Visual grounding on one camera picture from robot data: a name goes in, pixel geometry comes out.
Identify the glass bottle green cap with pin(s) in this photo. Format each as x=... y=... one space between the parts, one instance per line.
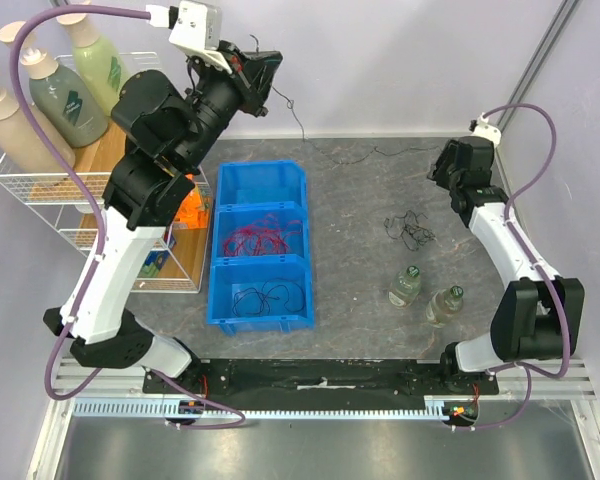
x=405 y=287
x=444 y=306

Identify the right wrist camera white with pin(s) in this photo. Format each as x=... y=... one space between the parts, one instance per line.
x=481 y=127

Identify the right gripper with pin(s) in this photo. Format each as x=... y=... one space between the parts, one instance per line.
x=443 y=163

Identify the white wire shelf rack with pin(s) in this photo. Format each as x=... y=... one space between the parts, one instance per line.
x=55 y=199

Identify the dark green pump bottle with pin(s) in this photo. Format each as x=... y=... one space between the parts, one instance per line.
x=62 y=96

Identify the left glass bottle green cap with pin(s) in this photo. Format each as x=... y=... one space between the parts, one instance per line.
x=405 y=287

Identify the white slotted cable duct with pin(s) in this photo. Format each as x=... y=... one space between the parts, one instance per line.
x=177 y=408

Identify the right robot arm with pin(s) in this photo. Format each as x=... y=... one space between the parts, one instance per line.
x=539 y=315

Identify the green blue box on shelf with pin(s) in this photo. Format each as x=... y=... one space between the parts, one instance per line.
x=154 y=263

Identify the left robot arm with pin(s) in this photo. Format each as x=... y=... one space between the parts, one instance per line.
x=168 y=134

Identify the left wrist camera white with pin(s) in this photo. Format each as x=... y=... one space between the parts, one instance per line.
x=197 y=33

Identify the right glass bottle green cap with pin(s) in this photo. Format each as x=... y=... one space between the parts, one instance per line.
x=444 y=306

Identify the blue three-compartment bin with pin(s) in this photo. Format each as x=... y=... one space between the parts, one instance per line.
x=261 y=277

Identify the aluminium corner post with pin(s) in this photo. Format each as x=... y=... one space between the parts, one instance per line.
x=549 y=40

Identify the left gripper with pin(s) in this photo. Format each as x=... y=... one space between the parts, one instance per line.
x=252 y=90

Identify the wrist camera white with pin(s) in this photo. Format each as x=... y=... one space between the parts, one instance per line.
x=481 y=127
x=197 y=33

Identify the orange plastic object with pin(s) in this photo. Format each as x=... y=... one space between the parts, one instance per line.
x=194 y=211

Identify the light green pump bottle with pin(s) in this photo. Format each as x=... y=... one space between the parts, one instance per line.
x=96 y=59

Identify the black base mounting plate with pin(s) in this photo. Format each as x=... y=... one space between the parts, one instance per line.
x=329 y=384

